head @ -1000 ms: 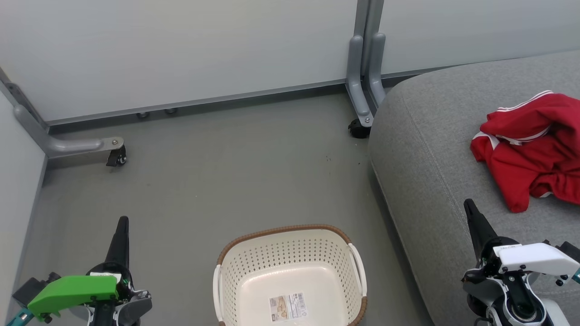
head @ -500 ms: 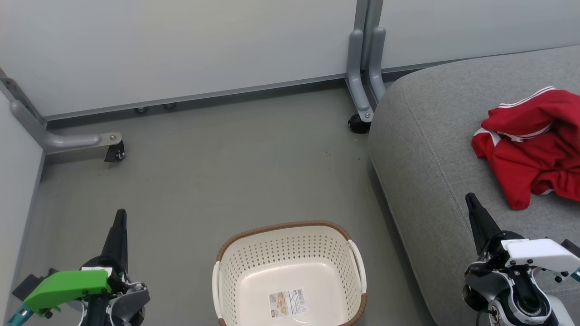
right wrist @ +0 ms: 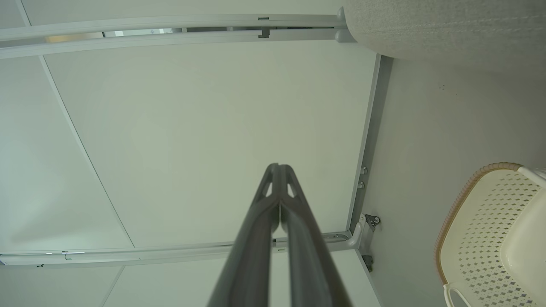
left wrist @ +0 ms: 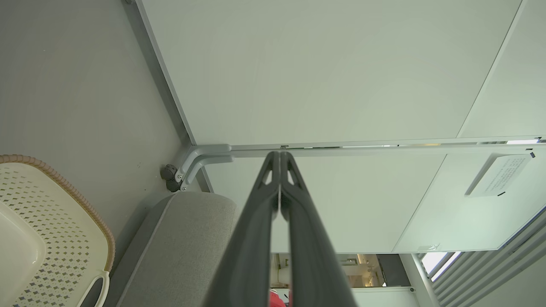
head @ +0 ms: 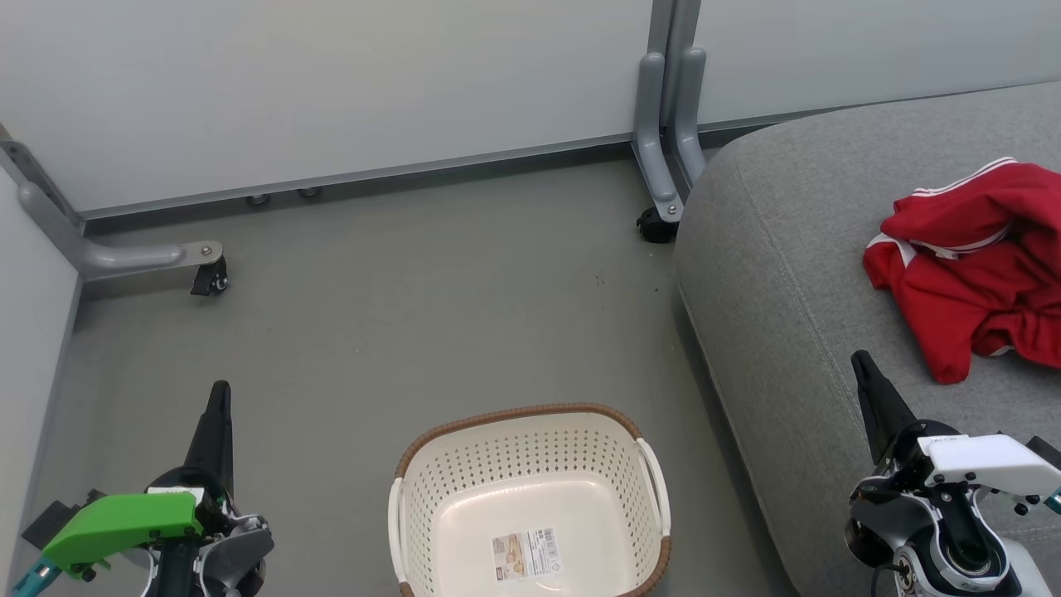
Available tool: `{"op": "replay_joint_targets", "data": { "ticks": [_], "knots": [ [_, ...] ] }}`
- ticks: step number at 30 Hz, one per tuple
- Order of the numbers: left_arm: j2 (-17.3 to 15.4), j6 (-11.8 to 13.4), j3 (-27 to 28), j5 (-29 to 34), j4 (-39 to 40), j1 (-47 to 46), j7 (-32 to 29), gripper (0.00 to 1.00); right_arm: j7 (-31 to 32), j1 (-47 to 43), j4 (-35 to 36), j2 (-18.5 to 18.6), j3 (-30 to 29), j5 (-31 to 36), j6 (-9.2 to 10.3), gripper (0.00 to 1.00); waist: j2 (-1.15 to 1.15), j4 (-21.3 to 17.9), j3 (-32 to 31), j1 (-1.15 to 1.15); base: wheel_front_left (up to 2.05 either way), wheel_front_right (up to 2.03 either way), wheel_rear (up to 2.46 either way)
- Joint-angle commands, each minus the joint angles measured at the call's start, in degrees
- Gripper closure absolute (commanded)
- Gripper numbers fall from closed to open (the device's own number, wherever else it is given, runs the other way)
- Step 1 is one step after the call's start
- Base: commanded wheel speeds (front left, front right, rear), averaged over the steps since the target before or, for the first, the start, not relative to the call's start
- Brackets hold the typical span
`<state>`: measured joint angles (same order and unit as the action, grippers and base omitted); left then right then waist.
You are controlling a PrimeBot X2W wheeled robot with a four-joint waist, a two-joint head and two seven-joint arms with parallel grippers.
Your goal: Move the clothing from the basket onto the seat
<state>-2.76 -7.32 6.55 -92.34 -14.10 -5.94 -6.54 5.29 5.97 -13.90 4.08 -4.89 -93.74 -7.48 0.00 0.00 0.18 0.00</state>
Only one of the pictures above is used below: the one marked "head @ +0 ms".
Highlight grey fabric sofa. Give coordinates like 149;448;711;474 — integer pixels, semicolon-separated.
675;80;1061;597

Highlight left camera cable teal plug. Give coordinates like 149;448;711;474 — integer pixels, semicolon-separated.
10;557;64;597

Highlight long grey partition bottom rail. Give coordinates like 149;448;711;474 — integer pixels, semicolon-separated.
79;133;641;223

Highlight grey partition foot bracket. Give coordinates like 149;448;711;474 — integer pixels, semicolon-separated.
632;51;686;224
17;182;225;283
673;46;708;187

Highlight short grey partition bottom rail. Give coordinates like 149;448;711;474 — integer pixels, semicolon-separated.
699;80;1061;135

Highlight black caster wheel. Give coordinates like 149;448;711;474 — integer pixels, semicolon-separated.
190;255;230;299
636;206;681;245

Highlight red sports jersey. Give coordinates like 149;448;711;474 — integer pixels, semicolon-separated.
862;157;1061;386

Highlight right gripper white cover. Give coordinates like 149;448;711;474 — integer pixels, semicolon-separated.
851;350;1061;499

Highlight cream laundry basket brown rim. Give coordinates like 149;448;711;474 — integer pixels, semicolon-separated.
387;403;673;597

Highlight grey partition upright post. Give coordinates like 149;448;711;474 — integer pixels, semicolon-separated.
646;0;702;125

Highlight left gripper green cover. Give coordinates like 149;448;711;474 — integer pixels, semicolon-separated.
41;381;235;575

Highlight printed basket label sticker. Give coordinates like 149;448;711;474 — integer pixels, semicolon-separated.
491;527;563;582

